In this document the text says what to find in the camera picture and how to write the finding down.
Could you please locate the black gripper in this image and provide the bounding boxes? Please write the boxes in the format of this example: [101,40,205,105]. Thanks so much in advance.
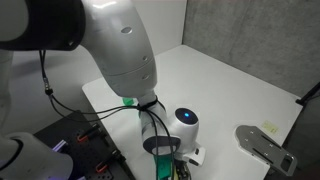
[172,160,193,180]

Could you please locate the light green cube block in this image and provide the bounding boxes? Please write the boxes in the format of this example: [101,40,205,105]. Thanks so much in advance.
[153,155,175,180]

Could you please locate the black clamp with orange tip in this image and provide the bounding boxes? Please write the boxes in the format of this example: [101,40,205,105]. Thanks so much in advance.
[76,123,102,143]
[95,149,122,174]

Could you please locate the grey metal mounting plate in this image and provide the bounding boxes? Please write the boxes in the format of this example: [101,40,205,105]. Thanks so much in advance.
[235,124,298,178]

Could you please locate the green cube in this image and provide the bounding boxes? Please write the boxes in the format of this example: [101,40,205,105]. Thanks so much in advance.
[122,97,135,106]

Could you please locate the yellow sticky note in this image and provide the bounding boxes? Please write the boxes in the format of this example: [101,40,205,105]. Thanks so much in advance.
[261,120,280,135]

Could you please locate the black perforated breadboard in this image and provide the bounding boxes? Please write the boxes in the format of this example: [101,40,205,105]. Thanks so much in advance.
[33,109,136,180]

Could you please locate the black pole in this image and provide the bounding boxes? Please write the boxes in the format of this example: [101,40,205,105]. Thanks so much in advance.
[295,81,320,107]

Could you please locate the black cable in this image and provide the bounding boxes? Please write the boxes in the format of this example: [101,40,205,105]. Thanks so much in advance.
[38,49,176,180]
[46,89,161,158]

